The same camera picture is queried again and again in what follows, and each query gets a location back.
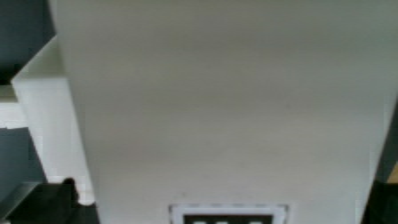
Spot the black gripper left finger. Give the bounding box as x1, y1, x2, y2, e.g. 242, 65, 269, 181
0, 178, 89, 224

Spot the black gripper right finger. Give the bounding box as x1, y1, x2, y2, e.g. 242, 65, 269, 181
361, 181, 398, 224

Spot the white cabinet body box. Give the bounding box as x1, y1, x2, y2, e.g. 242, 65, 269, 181
0, 38, 96, 205

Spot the white cabinet top block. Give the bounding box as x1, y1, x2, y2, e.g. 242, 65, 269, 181
50, 0, 398, 224

